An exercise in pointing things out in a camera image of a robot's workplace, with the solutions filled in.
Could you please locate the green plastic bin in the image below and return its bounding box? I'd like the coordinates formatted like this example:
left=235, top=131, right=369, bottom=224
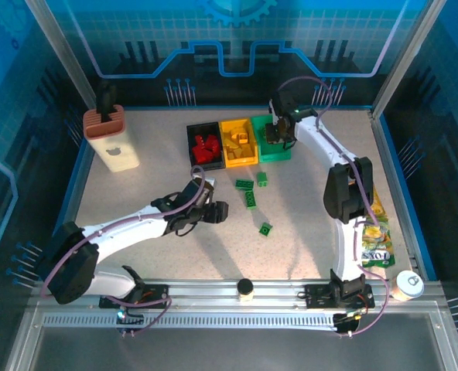
left=251, top=114, right=293, bottom=164

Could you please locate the yellow plastic bin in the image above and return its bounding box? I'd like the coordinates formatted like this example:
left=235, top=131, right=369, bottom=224
left=218, top=117, right=261, bottom=169

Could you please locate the black plastic bin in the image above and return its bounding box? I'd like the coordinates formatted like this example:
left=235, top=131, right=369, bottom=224
left=186, top=121, right=227, bottom=172

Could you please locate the bottle with black cap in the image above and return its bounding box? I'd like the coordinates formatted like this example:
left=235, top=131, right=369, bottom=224
left=236, top=277, right=255, bottom=302

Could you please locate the white knife block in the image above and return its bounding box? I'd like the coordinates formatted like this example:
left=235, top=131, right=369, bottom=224
left=82, top=104, right=141, bottom=173

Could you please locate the yellow snack bag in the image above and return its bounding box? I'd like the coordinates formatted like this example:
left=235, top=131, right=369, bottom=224
left=370, top=185, right=389, bottom=224

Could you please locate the grey metal panel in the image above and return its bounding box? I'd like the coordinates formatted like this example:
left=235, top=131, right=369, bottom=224
left=4, top=305, right=458, bottom=371

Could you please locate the green snack bag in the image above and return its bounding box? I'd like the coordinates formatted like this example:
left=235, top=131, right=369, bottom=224
left=360, top=218, right=396, bottom=268

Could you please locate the cup with white lid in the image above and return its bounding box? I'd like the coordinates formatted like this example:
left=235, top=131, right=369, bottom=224
left=391, top=270, right=426, bottom=302

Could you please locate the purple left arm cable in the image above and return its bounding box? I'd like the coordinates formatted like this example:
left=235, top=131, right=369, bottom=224
left=39, top=165, right=207, bottom=337

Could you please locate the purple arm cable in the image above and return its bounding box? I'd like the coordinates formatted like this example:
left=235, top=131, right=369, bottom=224
left=39, top=165, right=207, bottom=337
left=279, top=76, right=391, bottom=339

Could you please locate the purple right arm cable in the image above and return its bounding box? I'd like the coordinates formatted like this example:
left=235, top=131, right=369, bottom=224
left=279, top=76, right=391, bottom=339

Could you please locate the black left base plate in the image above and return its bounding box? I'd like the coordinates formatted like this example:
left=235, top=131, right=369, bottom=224
left=99, top=284, right=171, bottom=310

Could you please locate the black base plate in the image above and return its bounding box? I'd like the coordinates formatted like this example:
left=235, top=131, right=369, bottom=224
left=99, top=284, right=171, bottom=310
left=304, top=284, right=376, bottom=310

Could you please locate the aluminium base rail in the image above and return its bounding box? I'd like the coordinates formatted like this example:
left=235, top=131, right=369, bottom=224
left=31, top=277, right=443, bottom=312

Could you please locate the slotted cable duct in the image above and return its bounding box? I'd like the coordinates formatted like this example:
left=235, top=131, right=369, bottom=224
left=42, top=312, right=338, bottom=329

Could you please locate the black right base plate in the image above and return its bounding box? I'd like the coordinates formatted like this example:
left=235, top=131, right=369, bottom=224
left=304, top=284, right=376, bottom=310

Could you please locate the black knife handle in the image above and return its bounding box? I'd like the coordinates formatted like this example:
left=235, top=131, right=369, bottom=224
left=97, top=80, right=118, bottom=123

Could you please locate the aluminium frame post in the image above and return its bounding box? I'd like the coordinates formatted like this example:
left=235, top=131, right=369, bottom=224
left=23, top=0, right=98, bottom=113
left=371, top=0, right=445, bottom=117

